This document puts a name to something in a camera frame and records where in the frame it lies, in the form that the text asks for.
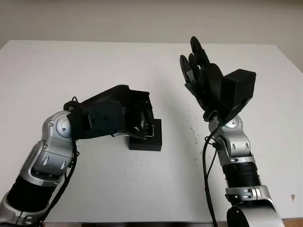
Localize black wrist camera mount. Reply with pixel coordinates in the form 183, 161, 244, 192
67, 100, 126, 140
220, 69, 257, 121

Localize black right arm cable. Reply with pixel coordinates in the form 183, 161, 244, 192
203, 118, 228, 227

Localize black RealSense box lid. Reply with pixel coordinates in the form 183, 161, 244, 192
111, 111, 155, 140

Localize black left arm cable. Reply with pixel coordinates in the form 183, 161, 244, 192
40, 96, 81, 227

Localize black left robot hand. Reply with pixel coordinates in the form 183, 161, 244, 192
80, 84, 154, 140

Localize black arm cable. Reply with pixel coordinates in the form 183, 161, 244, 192
40, 96, 81, 227
203, 118, 228, 227

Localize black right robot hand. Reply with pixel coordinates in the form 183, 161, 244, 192
179, 35, 225, 120

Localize black camera box base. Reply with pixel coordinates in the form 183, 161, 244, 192
129, 119, 163, 152

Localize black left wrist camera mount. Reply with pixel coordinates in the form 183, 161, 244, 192
67, 100, 126, 140

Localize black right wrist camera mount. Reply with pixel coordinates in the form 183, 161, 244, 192
220, 69, 257, 121

